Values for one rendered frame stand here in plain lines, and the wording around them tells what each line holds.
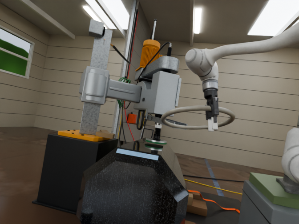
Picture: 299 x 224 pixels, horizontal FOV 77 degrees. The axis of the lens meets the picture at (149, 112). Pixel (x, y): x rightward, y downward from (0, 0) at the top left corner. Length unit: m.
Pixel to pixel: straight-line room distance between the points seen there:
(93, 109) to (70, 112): 6.00
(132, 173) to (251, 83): 6.24
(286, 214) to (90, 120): 1.94
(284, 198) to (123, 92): 1.91
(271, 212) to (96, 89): 1.89
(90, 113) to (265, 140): 5.97
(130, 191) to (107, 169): 0.22
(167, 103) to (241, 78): 5.48
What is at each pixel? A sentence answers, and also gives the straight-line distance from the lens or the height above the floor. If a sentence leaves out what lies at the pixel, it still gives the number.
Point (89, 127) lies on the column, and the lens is 2.32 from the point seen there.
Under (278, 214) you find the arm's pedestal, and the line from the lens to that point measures 0.95.
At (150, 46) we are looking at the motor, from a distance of 2.62.
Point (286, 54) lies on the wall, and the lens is 7.78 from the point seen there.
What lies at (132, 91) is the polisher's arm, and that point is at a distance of 2.41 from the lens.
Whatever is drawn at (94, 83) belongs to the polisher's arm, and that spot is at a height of 1.37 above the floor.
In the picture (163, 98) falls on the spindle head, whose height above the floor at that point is 1.28.
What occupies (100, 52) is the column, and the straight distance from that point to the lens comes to 2.41.
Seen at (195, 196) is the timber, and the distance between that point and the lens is 3.04.
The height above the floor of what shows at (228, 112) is 1.18.
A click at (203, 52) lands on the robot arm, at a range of 1.07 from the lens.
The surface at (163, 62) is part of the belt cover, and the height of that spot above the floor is 1.63.
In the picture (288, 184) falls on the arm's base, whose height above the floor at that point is 0.87.
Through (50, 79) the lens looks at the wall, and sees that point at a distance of 9.08.
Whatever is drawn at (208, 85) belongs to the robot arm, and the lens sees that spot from 1.15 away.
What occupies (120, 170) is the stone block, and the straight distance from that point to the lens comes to 1.40.
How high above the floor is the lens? 1.07
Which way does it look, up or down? 2 degrees up
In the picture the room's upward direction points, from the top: 9 degrees clockwise
